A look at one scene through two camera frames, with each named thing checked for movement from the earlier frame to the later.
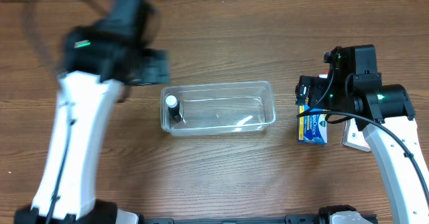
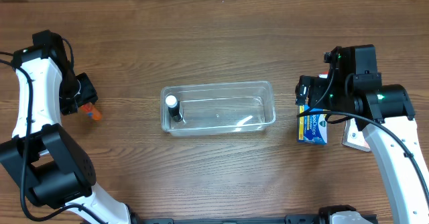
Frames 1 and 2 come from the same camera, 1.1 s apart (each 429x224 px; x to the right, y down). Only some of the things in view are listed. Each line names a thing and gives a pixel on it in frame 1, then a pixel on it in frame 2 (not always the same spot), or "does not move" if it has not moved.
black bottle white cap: (173, 107) does not move
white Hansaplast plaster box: (352, 137) does not move
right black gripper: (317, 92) does not move
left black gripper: (154, 67) → (86, 92)
